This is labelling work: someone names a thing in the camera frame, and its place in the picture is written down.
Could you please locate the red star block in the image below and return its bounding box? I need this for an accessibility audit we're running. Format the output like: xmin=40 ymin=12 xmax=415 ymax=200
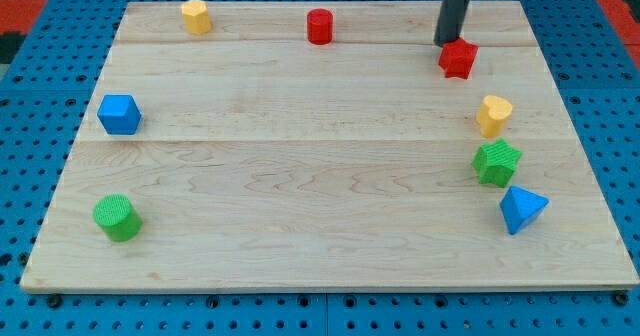
xmin=438 ymin=38 xmax=479 ymax=79

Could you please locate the green star block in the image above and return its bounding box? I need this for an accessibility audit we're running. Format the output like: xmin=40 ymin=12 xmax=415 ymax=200
xmin=471 ymin=138 xmax=523 ymax=187

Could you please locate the yellow heart block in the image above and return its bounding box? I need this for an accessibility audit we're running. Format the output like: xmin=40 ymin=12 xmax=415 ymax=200
xmin=476 ymin=95 xmax=513 ymax=138

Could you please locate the light wooden board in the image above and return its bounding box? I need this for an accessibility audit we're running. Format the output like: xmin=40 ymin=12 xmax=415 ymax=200
xmin=21 ymin=1 xmax=639 ymax=294

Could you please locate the red cylinder block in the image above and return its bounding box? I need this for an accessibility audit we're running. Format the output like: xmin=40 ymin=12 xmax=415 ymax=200
xmin=307 ymin=8 xmax=333 ymax=45

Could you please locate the yellow hexagon block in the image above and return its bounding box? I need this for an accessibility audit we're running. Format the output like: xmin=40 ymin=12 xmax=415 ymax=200
xmin=181 ymin=0 xmax=212 ymax=35

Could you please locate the blue cube block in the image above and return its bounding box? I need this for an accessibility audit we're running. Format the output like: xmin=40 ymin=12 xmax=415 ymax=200
xmin=97 ymin=94 xmax=142 ymax=135

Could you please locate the blue triangle block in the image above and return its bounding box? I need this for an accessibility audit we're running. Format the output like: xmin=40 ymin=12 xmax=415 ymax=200
xmin=499 ymin=185 xmax=549 ymax=235

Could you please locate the green cylinder block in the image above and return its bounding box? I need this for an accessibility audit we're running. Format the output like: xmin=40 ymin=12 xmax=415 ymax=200
xmin=93 ymin=194 xmax=142 ymax=242

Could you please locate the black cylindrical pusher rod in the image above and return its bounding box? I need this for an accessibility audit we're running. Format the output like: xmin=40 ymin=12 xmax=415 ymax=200
xmin=434 ymin=0 xmax=470 ymax=47

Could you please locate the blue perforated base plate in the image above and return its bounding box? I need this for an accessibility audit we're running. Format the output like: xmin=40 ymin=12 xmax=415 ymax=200
xmin=1 ymin=0 xmax=639 ymax=335

